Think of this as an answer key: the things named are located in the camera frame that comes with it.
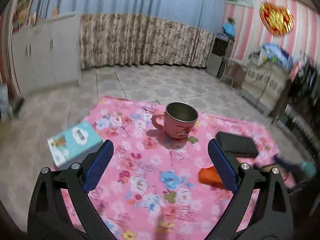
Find white cabinet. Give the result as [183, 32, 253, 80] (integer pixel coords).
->
[11, 14, 81, 96]

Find clothes rack with garments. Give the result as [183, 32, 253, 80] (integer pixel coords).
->
[269, 55, 320, 126]

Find pile of blue clothes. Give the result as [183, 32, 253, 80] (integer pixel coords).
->
[258, 43, 293, 70]

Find low tv stand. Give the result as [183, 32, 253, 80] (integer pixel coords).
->
[284, 104, 319, 158]

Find black flat case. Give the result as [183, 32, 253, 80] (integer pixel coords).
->
[216, 132, 259, 158]

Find pink metal mug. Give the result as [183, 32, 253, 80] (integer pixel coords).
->
[151, 102, 199, 139]

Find blue covered potted plant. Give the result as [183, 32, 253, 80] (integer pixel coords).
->
[222, 17, 235, 39]

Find teal plastic basket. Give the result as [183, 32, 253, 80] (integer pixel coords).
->
[301, 161, 317, 180]

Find red gold wall ornament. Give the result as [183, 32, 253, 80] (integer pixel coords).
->
[259, 2, 295, 37]

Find blue floral curtain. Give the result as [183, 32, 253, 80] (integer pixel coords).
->
[31, 0, 225, 69]

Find orange peel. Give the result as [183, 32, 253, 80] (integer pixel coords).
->
[199, 166, 225, 189]

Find teal tissue box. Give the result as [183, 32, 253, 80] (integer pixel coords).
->
[47, 121, 103, 170]

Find small metal table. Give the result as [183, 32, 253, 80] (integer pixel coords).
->
[219, 56, 248, 88]

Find cloth covered chest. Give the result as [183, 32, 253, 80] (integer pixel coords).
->
[240, 53, 289, 116]

